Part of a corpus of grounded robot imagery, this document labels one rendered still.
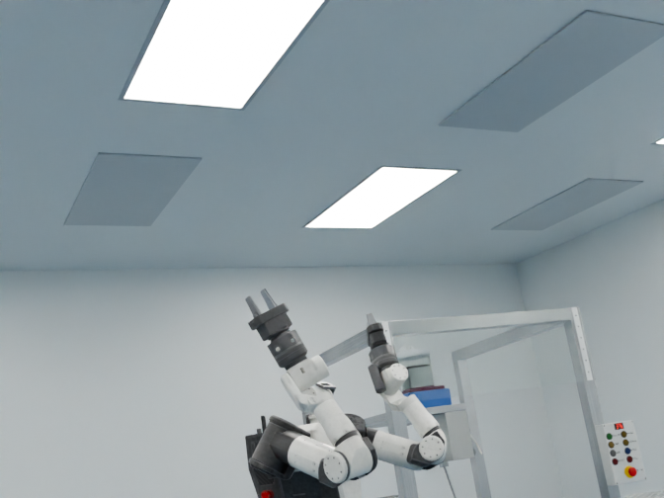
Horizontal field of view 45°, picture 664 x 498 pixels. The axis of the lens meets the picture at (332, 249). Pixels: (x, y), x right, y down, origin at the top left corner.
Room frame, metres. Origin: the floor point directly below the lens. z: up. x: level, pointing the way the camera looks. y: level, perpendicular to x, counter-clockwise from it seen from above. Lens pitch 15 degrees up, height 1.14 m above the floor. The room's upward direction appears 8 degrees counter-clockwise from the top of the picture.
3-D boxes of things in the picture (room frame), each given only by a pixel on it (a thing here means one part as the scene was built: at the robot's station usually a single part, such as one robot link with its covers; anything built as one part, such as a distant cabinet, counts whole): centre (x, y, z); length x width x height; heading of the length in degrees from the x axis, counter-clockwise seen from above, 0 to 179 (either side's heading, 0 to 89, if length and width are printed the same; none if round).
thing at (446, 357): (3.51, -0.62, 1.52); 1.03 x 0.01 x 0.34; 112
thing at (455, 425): (3.60, -0.38, 1.20); 0.22 x 0.11 x 0.20; 22
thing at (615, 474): (3.69, -1.13, 1.03); 0.17 x 0.06 x 0.26; 112
